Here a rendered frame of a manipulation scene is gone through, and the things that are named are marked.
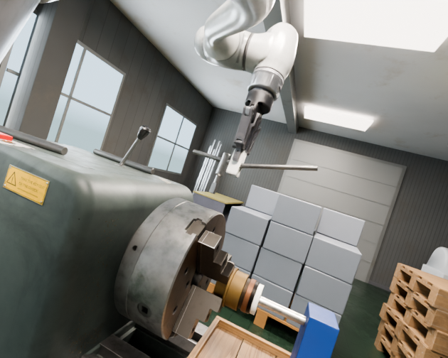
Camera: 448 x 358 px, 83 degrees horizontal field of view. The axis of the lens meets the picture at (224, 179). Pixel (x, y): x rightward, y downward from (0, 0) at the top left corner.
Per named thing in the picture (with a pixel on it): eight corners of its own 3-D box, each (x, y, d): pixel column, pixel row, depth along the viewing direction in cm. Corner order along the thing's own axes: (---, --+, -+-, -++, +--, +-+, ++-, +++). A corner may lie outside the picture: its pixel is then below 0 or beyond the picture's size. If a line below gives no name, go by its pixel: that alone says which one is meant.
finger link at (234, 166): (245, 151, 67) (244, 150, 66) (236, 176, 66) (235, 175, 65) (235, 148, 68) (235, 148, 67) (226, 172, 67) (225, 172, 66)
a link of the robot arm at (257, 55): (284, 91, 75) (243, 81, 78) (301, 47, 77) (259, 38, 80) (288, 69, 64) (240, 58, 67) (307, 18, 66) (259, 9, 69)
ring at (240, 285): (218, 268, 57) (257, 285, 54) (230, 258, 66) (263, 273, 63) (206, 307, 57) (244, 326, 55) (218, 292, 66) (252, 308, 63)
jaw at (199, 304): (186, 280, 65) (163, 329, 61) (180, 278, 61) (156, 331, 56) (225, 300, 62) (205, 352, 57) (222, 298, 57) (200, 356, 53)
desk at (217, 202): (234, 233, 642) (244, 202, 640) (214, 242, 499) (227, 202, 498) (207, 222, 666) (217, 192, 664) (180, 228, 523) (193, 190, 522)
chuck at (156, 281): (103, 343, 49) (165, 191, 53) (173, 304, 79) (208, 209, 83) (141, 367, 46) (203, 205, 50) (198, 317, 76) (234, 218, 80)
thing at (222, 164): (206, 191, 67) (222, 151, 68) (209, 192, 69) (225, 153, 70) (213, 193, 66) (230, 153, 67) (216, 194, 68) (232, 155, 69)
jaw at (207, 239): (184, 268, 60) (183, 233, 54) (194, 253, 64) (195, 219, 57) (226, 287, 57) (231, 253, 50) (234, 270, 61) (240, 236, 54)
